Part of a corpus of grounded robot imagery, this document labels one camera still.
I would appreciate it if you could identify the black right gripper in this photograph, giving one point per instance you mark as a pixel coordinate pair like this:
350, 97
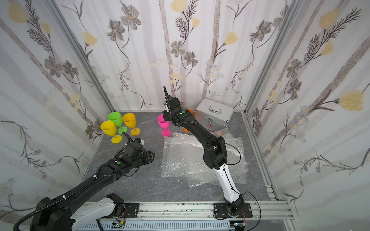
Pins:
172, 103

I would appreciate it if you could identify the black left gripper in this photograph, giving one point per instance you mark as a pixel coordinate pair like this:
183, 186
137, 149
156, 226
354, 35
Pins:
134, 145

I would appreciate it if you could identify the pink glass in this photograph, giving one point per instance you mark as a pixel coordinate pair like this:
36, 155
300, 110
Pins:
164, 125

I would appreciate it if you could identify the amber glass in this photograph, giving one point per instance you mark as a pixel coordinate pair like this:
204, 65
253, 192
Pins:
130, 121

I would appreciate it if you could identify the yellow glass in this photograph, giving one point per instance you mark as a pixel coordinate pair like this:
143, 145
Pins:
110, 129

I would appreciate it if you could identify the green plastic wine glass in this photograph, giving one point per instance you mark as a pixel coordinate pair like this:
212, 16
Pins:
117, 119

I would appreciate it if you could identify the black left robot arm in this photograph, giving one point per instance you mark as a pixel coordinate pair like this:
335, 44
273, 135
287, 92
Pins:
67, 211

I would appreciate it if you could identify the silver aluminium first aid case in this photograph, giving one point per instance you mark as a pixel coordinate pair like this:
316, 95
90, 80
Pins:
213, 115

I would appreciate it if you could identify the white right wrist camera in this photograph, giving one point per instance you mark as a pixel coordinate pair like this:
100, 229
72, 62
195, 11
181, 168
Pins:
168, 105

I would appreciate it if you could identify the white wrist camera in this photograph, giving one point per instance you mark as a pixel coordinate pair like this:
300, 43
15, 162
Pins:
139, 140
168, 105

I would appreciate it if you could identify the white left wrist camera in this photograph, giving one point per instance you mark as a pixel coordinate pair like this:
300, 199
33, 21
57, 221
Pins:
139, 140

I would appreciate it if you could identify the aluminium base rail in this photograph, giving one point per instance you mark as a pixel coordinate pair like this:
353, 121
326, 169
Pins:
186, 216

